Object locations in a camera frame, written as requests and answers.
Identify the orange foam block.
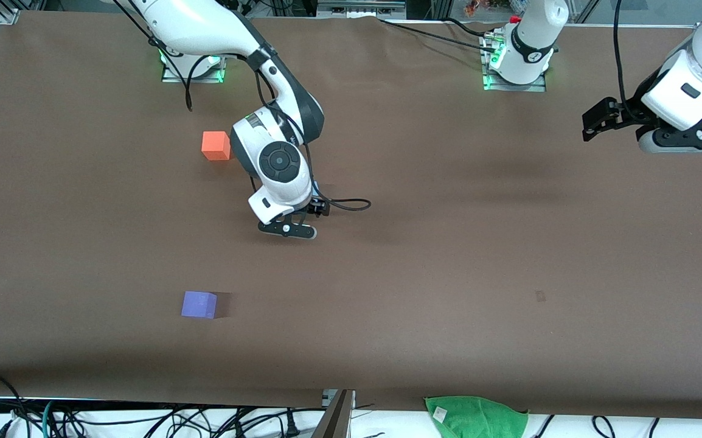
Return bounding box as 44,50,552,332
201,131,232,161

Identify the purple foam block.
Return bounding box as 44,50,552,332
181,291,218,319

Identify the brown table cover sheet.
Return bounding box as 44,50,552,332
0,11,702,420

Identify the colourful toy pile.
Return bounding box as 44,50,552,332
464,0,528,17

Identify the green microfibre cloth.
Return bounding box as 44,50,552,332
424,395,529,438

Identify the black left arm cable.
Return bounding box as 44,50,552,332
613,0,656,122

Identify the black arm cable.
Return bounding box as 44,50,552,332
613,0,656,122
111,0,372,213

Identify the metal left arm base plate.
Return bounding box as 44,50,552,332
482,30,548,93

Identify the curved black cable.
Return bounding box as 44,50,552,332
441,17,493,37

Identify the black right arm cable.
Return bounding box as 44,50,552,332
111,0,372,213

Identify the long black cable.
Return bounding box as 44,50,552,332
378,18,498,48

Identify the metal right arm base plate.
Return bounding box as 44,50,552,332
161,52,225,83

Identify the silver rail device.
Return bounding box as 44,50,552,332
318,0,406,19

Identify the aluminium profile post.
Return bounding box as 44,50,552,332
311,389,355,438

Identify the teal cable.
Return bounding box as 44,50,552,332
40,400,57,438

